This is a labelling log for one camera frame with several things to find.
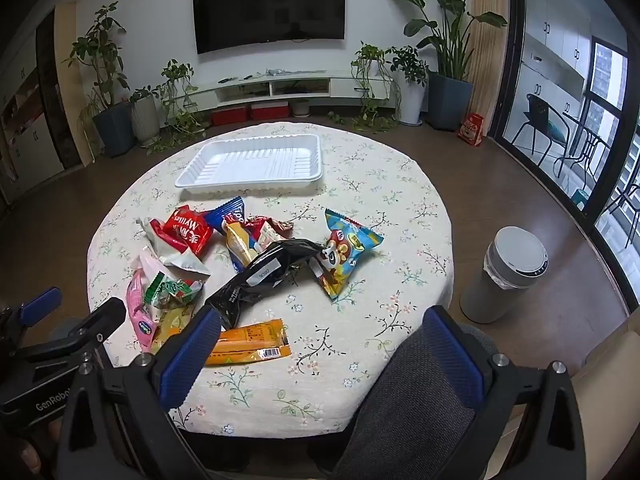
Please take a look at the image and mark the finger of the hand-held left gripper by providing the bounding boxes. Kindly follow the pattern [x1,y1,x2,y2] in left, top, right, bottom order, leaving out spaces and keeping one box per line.
[17,287,63,329]
[25,297,127,361]

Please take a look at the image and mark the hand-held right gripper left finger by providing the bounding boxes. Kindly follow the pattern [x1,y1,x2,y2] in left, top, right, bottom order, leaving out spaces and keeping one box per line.
[55,305,223,480]

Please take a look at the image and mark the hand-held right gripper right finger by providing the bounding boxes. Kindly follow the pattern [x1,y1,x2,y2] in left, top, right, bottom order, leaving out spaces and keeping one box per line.
[422,305,588,480]

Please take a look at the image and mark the pink snack packet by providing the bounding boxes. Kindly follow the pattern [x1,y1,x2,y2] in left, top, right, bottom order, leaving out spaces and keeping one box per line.
[126,250,163,353]

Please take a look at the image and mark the yellow gold snack packet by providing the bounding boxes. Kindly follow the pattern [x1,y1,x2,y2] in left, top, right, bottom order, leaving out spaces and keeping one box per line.
[152,305,197,353]

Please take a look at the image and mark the orange snack packet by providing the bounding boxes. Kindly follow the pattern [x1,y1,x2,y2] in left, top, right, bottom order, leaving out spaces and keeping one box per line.
[204,319,292,367]

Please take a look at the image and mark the green snack packet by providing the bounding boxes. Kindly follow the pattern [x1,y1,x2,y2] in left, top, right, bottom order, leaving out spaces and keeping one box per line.
[144,271,205,311]

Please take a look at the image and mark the white triangular snack packet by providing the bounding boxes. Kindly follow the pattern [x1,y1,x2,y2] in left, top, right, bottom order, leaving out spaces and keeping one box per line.
[147,242,212,281]

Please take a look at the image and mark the pale white snack packet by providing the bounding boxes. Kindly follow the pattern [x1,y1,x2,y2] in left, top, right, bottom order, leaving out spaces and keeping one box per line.
[136,216,162,251]

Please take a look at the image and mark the slim red snack packet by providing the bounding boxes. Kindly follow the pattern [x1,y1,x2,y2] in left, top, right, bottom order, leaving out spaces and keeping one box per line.
[150,219,176,252]

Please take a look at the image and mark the black snack packet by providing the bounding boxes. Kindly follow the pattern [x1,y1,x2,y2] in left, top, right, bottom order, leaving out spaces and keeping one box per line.
[204,238,326,328]

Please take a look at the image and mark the blue cake snack packet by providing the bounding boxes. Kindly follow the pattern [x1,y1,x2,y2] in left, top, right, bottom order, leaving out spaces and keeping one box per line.
[202,197,266,273]

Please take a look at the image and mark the white red fruit-print snack packet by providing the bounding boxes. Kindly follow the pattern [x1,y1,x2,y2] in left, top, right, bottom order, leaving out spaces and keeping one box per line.
[255,222,281,252]

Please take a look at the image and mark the blue panda-print snack packet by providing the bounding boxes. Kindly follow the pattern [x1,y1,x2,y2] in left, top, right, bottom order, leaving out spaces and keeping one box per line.
[307,208,385,302]

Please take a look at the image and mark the dark red snack packet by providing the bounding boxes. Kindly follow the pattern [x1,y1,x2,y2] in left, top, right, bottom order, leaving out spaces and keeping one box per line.
[245,215,296,241]

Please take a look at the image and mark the white plastic tray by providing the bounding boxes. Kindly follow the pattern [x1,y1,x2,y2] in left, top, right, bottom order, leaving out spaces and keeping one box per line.
[174,134,324,196]

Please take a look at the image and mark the white stool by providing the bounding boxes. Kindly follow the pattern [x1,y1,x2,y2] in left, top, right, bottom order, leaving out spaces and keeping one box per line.
[459,226,549,325]

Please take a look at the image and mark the beige sofa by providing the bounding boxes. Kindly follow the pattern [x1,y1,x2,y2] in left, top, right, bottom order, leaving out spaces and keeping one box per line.
[570,317,640,480]

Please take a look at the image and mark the white tall cabinet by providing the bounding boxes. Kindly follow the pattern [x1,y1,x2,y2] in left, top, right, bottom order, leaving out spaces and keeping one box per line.
[0,35,66,203]

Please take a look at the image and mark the tall plant in dark pot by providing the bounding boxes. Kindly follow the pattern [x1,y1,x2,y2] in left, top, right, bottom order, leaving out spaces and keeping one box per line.
[62,2,137,158]

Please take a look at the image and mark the plant in ribbed white pot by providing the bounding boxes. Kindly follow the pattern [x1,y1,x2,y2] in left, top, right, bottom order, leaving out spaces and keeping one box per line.
[129,85,161,143]

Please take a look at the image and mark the trailing vine plant on floor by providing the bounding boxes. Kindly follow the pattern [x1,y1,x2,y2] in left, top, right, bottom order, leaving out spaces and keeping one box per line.
[144,60,208,155]

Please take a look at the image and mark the black balcony chair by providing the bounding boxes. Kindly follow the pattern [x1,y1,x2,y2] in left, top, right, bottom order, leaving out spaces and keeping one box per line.
[597,182,640,248]
[510,93,566,161]

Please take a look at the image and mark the red paper bag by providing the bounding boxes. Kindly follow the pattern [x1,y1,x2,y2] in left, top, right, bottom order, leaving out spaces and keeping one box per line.
[457,112,485,147]

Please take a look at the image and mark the red storage box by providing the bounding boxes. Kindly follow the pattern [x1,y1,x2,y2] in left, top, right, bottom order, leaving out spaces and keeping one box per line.
[251,102,290,121]
[211,106,250,126]

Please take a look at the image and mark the black balcony table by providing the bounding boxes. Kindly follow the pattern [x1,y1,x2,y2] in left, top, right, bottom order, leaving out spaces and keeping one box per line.
[552,110,613,191]

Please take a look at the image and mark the bushy plant in white pot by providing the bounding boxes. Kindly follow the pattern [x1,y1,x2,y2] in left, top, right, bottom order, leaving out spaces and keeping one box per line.
[387,46,429,126]

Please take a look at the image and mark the large-leaf plant in blue-grey pot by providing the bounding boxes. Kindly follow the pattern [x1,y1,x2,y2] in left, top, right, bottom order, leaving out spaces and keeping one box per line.
[381,0,508,131]

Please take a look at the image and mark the white television cabinet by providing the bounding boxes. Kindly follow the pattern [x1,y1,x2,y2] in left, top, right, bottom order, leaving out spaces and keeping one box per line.
[187,71,396,111]

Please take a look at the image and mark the beige curtain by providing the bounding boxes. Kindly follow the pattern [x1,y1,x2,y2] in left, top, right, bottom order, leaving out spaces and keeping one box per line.
[467,0,510,136]

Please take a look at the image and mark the trailing vine plant on cabinet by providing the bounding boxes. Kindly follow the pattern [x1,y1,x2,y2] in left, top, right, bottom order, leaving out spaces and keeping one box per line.
[327,42,398,133]

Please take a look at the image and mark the black-framed glass door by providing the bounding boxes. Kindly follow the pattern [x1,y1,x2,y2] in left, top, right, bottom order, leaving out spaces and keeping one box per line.
[492,0,640,306]

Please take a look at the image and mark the white balcony cabinets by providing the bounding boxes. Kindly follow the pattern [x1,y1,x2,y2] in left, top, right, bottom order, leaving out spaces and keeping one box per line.
[522,0,593,106]

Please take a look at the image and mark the black wall television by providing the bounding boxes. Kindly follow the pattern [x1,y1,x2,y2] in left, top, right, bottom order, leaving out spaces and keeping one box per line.
[192,0,347,56]

